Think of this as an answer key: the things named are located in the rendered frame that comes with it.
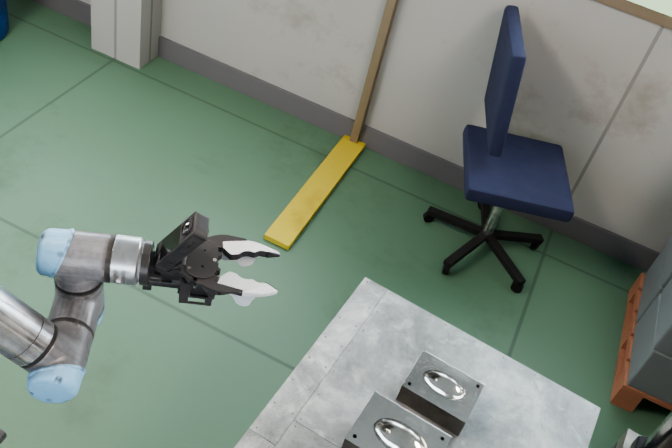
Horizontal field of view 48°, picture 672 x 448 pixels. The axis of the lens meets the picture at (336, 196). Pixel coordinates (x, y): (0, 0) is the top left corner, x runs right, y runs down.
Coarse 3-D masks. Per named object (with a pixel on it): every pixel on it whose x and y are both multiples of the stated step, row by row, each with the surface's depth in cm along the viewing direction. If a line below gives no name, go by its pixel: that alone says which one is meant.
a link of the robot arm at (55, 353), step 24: (0, 288) 106; (0, 312) 104; (24, 312) 107; (0, 336) 105; (24, 336) 107; (48, 336) 110; (72, 336) 114; (24, 360) 108; (48, 360) 110; (72, 360) 112; (48, 384) 109; (72, 384) 110
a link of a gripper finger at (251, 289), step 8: (232, 272) 118; (224, 280) 117; (232, 280) 117; (240, 280) 118; (248, 280) 118; (240, 288) 117; (248, 288) 117; (256, 288) 117; (264, 288) 118; (272, 288) 118; (232, 296) 120; (240, 296) 119; (248, 296) 118; (256, 296) 118; (264, 296) 118; (240, 304) 121; (248, 304) 121
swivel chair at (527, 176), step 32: (512, 32) 291; (512, 64) 280; (512, 96) 289; (480, 128) 333; (480, 160) 315; (512, 160) 320; (544, 160) 324; (480, 192) 301; (512, 192) 304; (544, 192) 308; (448, 256) 331; (512, 288) 333
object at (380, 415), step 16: (384, 400) 176; (368, 416) 172; (384, 416) 173; (400, 416) 174; (416, 416) 175; (352, 432) 169; (368, 432) 169; (384, 432) 173; (400, 432) 173; (416, 432) 172; (432, 432) 173
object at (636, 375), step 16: (656, 272) 321; (640, 288) 334; (656, 288) 309; (640, 304) 323; (656, 304) 298; (624, 320) 334; (640, 320) 311; (656, 320) 290; (624, 336) 322; (640, 336) 301; (656, 336) 279; (624, 352) 318; (640, 352) 292; (656, 352) 277; (624, 368) 300; (640, 368) 284; (656, 368) 281; (624, 384) 292; (640, 384) 289; (656, 384) 286; (624, 400) 296; (640, 400) 293; (656, 400) 289
